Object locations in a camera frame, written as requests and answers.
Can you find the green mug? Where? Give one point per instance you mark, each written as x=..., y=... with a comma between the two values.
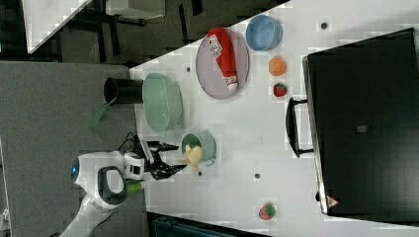
x=206, y=141

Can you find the blue bowl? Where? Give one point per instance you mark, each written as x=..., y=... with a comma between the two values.
x=264, y=33

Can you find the black camera with cable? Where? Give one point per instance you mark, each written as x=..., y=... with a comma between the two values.
x=141, y=148

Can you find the red ketchup bottle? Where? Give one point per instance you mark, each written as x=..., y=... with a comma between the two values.
x=221, y=49

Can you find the green perforated colander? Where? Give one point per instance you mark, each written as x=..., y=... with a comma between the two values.
x=162, y=102

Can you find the red strawberry toy near plate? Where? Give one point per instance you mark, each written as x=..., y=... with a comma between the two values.
x=280, y=90

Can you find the white side table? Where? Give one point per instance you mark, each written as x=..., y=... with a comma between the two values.
x=43, y=18

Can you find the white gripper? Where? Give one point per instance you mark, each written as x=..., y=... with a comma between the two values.
x=159, y=170

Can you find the orange toy fruit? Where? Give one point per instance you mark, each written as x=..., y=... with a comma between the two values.
x=277, y=66

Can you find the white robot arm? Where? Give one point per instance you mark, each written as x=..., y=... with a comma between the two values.
x=104, y=177

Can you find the plush yellow banana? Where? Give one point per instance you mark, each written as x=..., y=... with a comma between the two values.
x=192, y=157

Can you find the purple round plate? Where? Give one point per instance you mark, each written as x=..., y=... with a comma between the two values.
x=209, y=74

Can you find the black cylinder post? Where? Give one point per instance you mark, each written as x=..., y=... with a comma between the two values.
x=123, y=91

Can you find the green tape strip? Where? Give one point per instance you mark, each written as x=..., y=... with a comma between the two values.
x=99, y=113

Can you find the red strawberry toy near arm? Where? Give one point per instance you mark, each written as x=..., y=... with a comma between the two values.
x=267, y=211

